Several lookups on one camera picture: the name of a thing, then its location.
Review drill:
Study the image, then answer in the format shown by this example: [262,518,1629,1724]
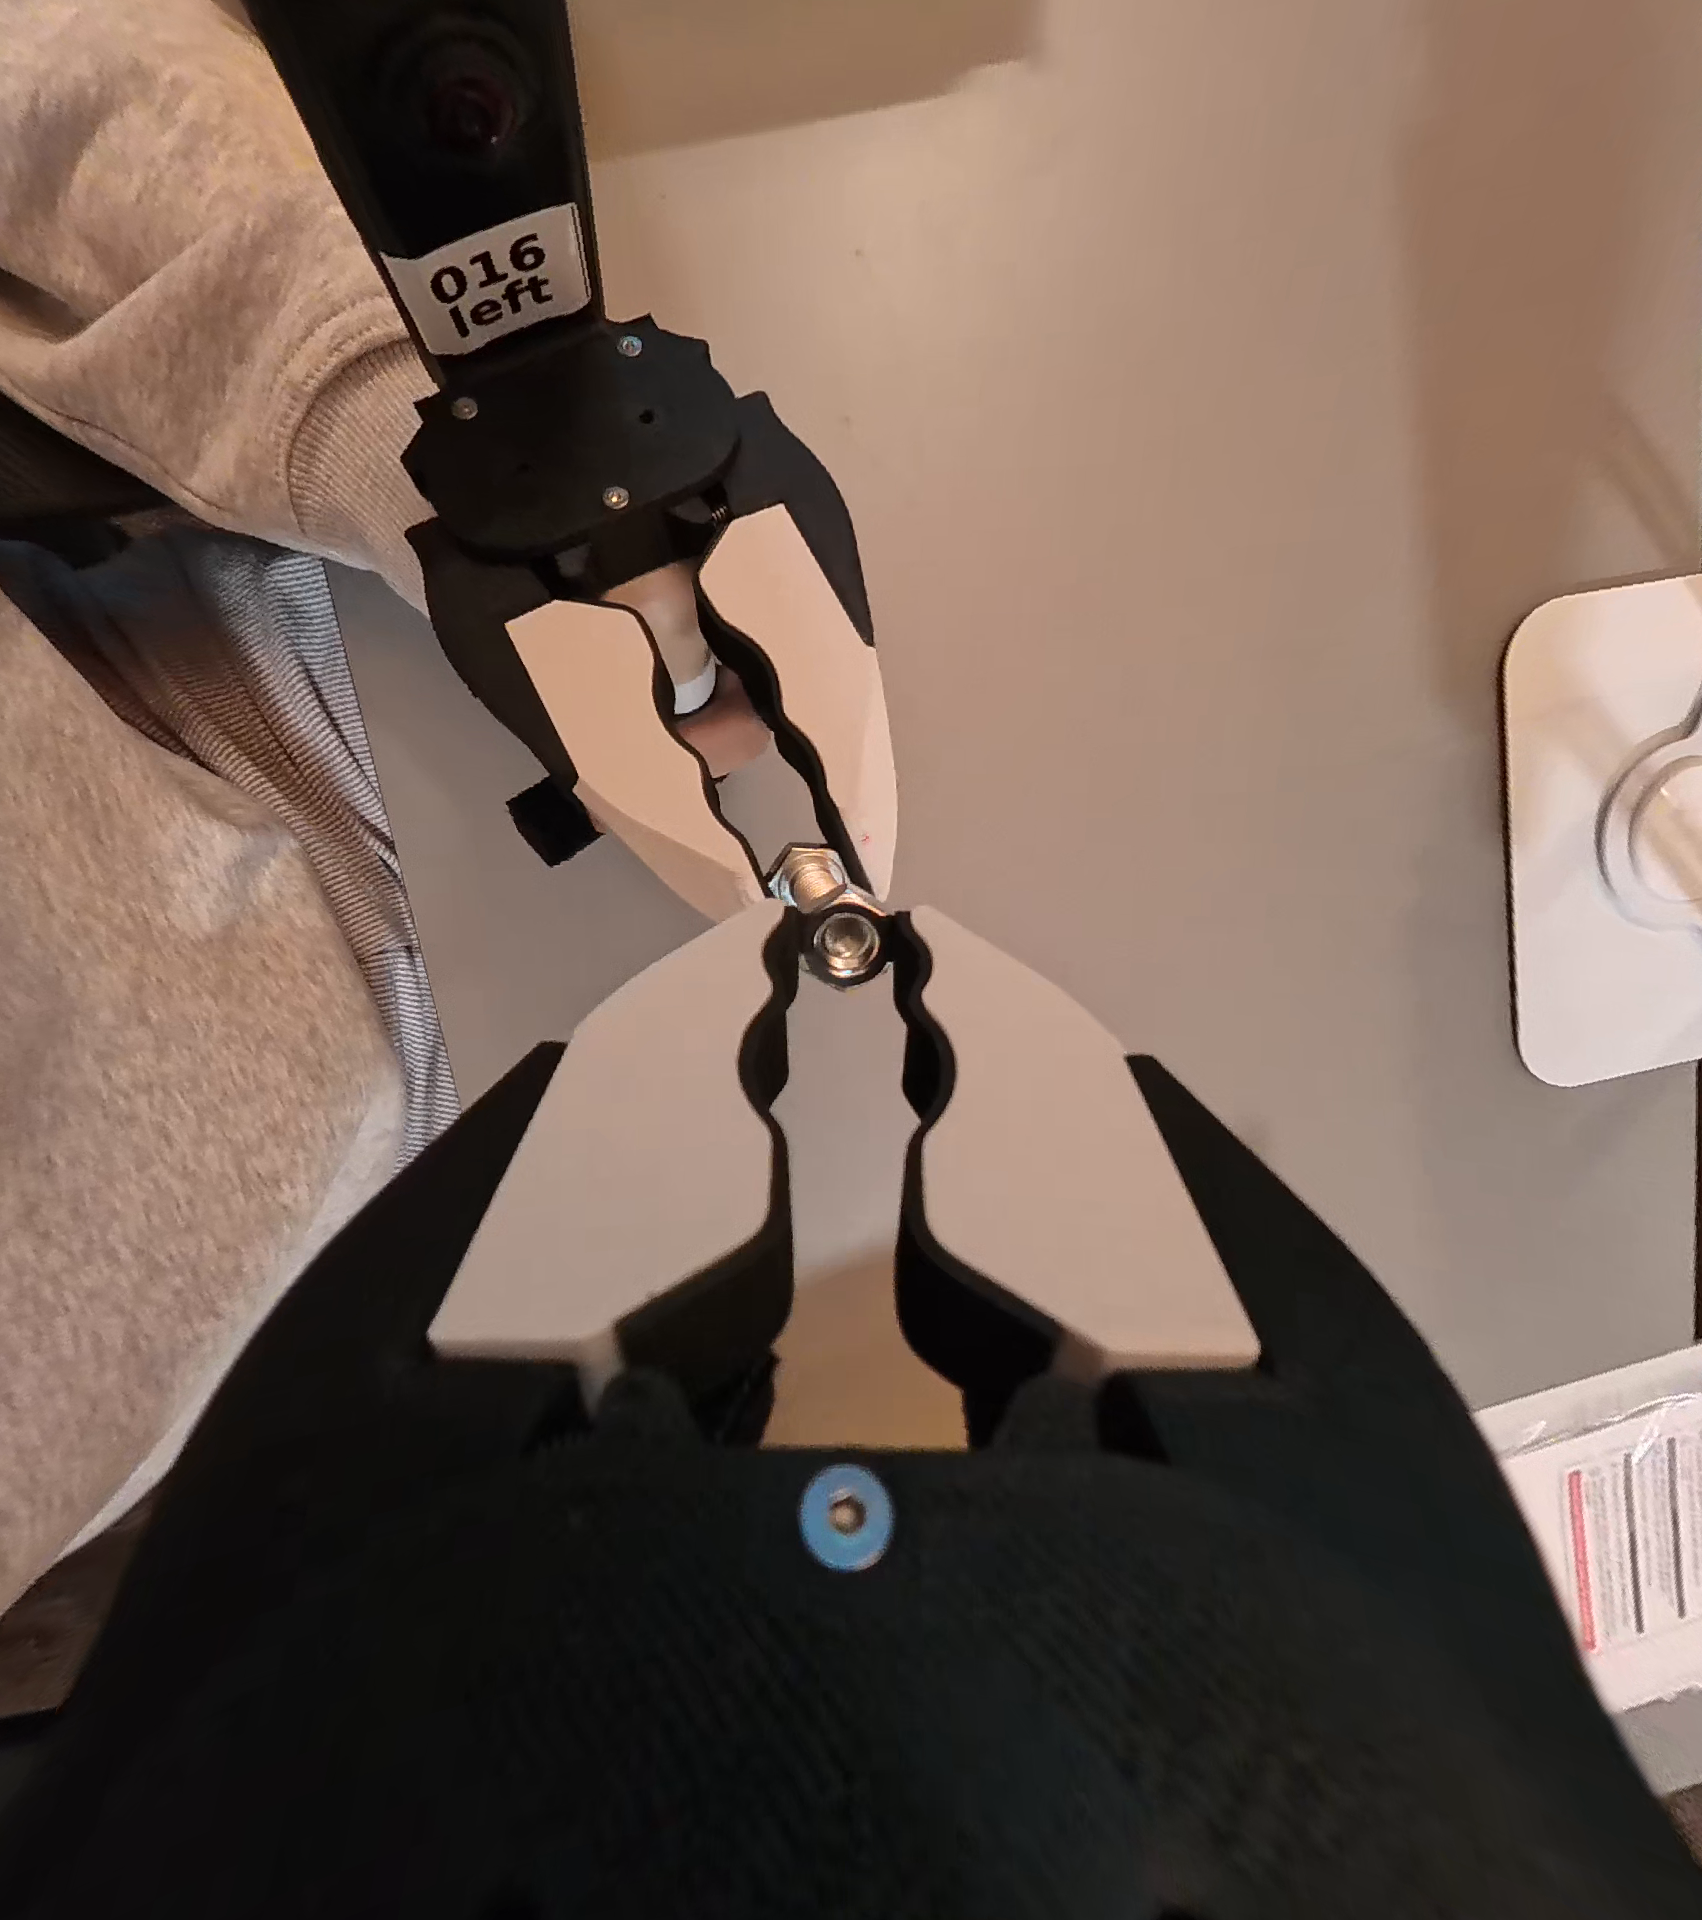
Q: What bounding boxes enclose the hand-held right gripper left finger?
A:
[421,896,802,1399]

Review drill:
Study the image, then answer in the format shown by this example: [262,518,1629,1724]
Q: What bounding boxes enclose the metal hex nut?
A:
[794,896,892,990]

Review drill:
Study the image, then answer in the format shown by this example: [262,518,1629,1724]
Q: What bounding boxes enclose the person's torso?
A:
[0,477,465,1750]

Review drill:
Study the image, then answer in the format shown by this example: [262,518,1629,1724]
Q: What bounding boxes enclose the person's left hand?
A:
[669,698,773,787]

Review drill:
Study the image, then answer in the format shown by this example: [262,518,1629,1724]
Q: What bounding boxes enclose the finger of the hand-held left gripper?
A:
[506,588,773,922]
[700,502,902,903]

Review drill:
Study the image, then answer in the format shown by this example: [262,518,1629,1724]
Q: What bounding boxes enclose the metal hex bolt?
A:
[759,843,855,912]

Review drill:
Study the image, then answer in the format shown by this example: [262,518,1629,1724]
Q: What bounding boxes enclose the white stand base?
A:
[1498,559,1702,1092]

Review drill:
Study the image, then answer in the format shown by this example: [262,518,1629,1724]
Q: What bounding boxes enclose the person's left forearm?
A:
[0,0,435,577]

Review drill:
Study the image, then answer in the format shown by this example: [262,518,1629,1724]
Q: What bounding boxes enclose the grey desk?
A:
[325,0,1702,1794]

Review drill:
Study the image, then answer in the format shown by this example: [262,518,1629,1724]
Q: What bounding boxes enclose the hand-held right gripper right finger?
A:
[898,900,1267,1375]

